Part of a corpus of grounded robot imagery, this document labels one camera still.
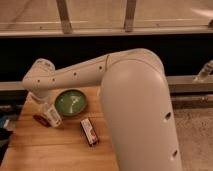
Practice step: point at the white lotion bottle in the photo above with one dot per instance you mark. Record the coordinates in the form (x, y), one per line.
(52, 115)

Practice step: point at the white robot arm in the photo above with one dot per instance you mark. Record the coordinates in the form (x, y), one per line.
(135, 100)

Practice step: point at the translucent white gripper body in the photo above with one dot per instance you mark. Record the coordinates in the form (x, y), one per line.
(43, 106)

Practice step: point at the dark clutter at left edge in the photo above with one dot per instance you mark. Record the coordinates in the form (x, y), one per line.
(5, 133)

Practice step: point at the green ceramic bowl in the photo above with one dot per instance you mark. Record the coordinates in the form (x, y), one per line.
(70, 102)

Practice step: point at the white object at right ledge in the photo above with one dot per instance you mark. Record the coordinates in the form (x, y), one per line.
(204, 72)

